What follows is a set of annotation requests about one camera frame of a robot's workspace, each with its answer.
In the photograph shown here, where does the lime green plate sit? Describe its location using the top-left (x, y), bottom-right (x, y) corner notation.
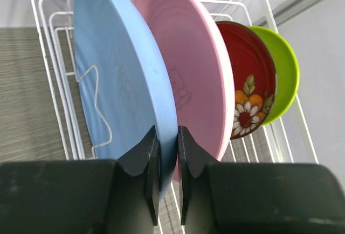
top-left (249, 26), bottom-right (300, 125)

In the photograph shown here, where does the red floral plate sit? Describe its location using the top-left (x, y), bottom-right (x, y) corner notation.
top-left (216, 21), bottom-right (277, 140)

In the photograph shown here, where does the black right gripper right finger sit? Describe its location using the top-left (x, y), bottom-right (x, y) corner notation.
top-left (178, 126), bottom-right (344, 233)

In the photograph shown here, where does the light blue plate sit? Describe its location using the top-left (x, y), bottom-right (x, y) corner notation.
top-left (73, 0), bottom-right (177, 196)

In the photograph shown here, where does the pink plate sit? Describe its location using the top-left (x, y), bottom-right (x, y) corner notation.
top-left (133, 0), bottom-right (235, 160)

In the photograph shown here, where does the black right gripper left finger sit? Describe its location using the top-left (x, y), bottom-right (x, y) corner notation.
top-left (1, 128), bottom-right (160, 233)

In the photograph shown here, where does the white wire dish rack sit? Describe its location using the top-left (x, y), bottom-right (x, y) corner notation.
top-left (24, 0), bottom-right (320, 234)

